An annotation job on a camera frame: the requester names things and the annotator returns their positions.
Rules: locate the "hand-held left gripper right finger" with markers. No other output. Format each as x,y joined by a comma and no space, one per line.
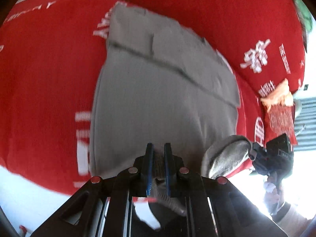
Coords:
168,169

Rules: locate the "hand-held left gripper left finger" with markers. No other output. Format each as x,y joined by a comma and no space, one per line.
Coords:
148,169

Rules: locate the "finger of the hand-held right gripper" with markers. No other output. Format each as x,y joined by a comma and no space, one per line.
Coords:
256,151

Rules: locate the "grey sweater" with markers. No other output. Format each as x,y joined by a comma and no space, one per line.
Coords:
160,98

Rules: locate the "person's right forearm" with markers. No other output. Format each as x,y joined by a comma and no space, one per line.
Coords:
296,218

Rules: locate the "person's right hand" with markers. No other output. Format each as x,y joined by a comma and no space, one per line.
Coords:
271,188

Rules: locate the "red patterned packet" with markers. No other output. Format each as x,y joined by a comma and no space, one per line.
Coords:
281,119

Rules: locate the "grey slatted panel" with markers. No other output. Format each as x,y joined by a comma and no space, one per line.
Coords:
306,118

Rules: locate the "orange crumpled cloth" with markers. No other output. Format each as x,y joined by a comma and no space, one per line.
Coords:
279,93

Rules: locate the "red printed blanket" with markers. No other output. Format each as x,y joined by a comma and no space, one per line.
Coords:
49,79

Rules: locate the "green patterned cloth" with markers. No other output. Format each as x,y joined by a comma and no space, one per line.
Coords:
301,12

